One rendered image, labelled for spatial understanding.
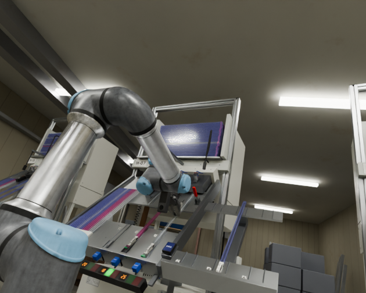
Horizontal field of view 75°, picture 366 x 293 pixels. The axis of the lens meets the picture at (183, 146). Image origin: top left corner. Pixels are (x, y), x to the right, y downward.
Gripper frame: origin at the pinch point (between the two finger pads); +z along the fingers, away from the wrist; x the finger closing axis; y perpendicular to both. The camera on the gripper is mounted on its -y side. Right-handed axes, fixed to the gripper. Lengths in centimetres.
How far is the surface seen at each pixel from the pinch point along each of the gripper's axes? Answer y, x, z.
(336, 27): 203, -82, -35
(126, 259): -30.6, 6.9, -6.1
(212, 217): 29.5, -3.0, 33.2
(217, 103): 95, 2, -19
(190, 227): -5.1, -10.1, 0.4
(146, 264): -30.6, -3.3, -6.2
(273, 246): 162, -9, 241
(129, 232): -16.3, 17.5, -2.7
